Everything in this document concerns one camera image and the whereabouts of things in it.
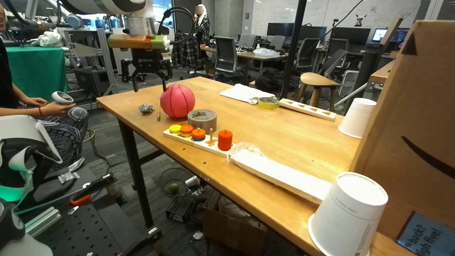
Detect black perforated metal plate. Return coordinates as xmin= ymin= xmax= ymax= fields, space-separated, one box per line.
xmin=34 ymin=197 xmax=158 ymax=256

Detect yellow-green clear bowl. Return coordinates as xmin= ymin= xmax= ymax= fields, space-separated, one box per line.
xmin=257 ymin=94 xmax=280 ymax=111

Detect large brown cardboard box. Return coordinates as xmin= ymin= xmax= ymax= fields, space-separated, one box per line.
xmin=350 ymin=18 xmax=455 ymax=256

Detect operator hand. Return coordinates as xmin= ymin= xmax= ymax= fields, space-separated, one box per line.
xmin=40 ymin=101 xmax=78 ymax=118
xmin=22 ymin=95 xmax=49 ymax=108

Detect white paper cup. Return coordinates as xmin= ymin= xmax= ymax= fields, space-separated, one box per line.
xmin=305 ymin=170 xmax=389 ymax=256
xmin=337 ymin=96 xmax=378 ymax=139

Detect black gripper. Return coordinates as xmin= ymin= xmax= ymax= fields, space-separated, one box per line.
xmin=129 ymin=47 xmax=173 ymax=94

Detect black handled tool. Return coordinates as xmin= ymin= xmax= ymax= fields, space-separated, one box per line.
xmin=69 ymin=172 xmax=115 ymax=200

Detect round wooden stool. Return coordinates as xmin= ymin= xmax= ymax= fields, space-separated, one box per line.
xmin=297 ymin=71 xmax=341 ymax=108

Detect black metal table frame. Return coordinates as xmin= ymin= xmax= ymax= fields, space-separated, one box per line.
xmin=115 ymin=118 xmax=162 ymax=240

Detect white VR controller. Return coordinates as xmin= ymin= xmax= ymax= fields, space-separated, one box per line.
xmin=49 ymin=89 xmax=77 ymax=106

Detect open laptop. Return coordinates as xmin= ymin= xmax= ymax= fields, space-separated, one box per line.
xmin=369 ymin=25 xmax=409 ymax=47

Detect green cloth covered table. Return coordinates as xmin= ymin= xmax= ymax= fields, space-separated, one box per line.
xmin=5 ymin=45 xmax=68 ymax=103

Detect orange handled tool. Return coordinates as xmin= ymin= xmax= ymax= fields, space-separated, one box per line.
xmin=69 ymin=192 xmax=94 ymax=207

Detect long wooden peg board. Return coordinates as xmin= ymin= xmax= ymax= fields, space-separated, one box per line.
xmin=277 ymin=96 xmax=338 ymax=121

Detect standing person plaid clothes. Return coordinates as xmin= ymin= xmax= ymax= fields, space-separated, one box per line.
xmin=192 ymin=2 xmax=213 ymax=51

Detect tan wrist camera bar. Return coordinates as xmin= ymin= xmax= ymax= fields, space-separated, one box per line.
xmin=106 ymin=32 xmax=170 ymax=51

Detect seated person patterned trousers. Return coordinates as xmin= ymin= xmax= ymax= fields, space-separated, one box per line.
xmin=0 ymin=4 xmax=89 ymax=167

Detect operator forearm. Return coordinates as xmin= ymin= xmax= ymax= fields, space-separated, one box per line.
xmin=0 ymin=103 xmax=47 ymax=118
xmin=7 ymin=81 xmax=31 ymax=105

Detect orange ring stack blue base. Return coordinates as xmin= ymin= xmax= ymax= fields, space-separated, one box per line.
xmin=190 ymin=126 xmax=207 ymax=142

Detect orange ring stack green base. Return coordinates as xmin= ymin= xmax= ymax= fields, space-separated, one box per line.
xmin=179 ymin=123 xmax=196 ymax=138

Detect white folded paper sheet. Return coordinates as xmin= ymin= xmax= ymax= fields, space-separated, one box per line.
xmin=217 ymin=82 xmax=276 ymax=105

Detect tall orange ring stack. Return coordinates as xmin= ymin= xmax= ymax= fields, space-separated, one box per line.
xmin=216 ymin=128 xmax=234 ymax=152

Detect white plastic-wrapped wooden plank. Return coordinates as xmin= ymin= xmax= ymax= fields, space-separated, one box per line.
xmin=229 ymin=146 xmax=332 ymax=204

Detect aluminium extrusion bar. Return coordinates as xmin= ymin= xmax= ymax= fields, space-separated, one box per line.
xmin=22 ymin=204 xmax=62 ymax=236

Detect white green plastic device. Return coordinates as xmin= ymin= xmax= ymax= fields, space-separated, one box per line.
xmin=0 ymin=113 xmax=64 ymax=204

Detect grey duct tape roll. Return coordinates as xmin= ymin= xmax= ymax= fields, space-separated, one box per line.
xmin=186 ymin=108 xmax=219 ymax=133

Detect black vertical pole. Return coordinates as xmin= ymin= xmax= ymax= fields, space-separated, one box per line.
xmin=283 ymin=0 xmax=308 ymax=94

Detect pink mini basketball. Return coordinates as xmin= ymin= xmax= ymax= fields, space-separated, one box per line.
xmin=159 ymin=82 xmax=196 ymax=121

